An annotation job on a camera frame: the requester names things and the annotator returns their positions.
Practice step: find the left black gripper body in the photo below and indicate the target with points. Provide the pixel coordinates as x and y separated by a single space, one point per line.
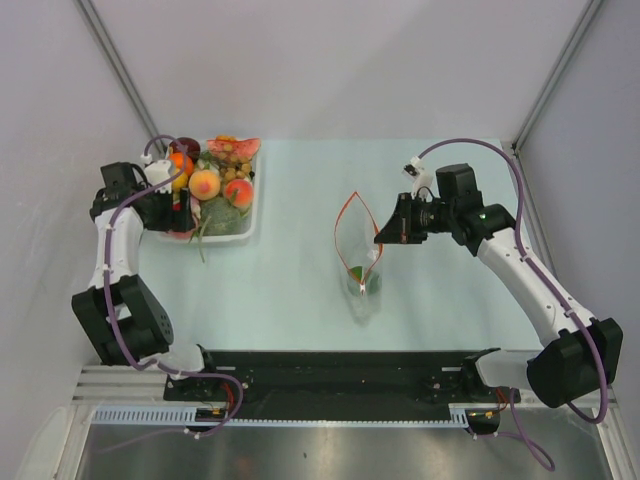
160 207

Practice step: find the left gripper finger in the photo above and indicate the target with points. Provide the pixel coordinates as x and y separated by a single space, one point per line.
182 199
181 221

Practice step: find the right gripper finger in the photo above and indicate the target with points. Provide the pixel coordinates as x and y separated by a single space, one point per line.
399 213
393 232

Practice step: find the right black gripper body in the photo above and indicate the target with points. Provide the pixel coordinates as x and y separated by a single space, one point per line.
425 218

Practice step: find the yellow lemon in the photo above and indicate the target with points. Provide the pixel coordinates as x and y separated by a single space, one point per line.
180 182

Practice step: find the yellow orange peach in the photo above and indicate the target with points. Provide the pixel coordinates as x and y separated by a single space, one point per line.
204 184

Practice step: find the clear zip top bag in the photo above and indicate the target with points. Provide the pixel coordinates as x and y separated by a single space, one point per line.
354 232

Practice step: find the red peach with leaf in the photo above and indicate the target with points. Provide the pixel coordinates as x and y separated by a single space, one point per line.
239 193

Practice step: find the green bell pepper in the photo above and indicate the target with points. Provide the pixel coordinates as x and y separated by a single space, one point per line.
356 280

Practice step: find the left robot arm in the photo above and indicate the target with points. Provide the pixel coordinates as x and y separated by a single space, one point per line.
123 320

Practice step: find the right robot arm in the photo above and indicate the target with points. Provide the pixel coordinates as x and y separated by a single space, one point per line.
579 354

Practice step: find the white food tray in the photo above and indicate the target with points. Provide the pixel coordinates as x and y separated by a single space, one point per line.
248 215

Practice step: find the purple radish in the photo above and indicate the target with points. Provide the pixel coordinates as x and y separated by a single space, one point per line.
195 208

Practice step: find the green broccoli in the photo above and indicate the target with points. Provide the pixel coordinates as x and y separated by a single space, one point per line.
219 218

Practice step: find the orange tangerine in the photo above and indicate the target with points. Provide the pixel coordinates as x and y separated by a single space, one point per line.
181 161

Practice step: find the dark red apple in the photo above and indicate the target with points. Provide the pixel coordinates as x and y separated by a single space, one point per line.
191 146

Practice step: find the brown grape bunch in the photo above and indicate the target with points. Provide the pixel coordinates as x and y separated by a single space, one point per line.
232 167

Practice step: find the watermelon slice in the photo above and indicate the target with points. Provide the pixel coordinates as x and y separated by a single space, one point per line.
241 148

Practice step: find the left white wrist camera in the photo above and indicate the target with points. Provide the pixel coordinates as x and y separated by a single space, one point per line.
159 173

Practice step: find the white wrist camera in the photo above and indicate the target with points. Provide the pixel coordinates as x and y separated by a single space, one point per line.
420 177
159 173

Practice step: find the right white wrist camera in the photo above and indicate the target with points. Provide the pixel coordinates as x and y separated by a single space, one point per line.
420 177

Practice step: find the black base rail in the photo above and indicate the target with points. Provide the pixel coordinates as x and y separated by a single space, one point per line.
365 385

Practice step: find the white cable duct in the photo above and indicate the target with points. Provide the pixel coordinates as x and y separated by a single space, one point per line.
204 417

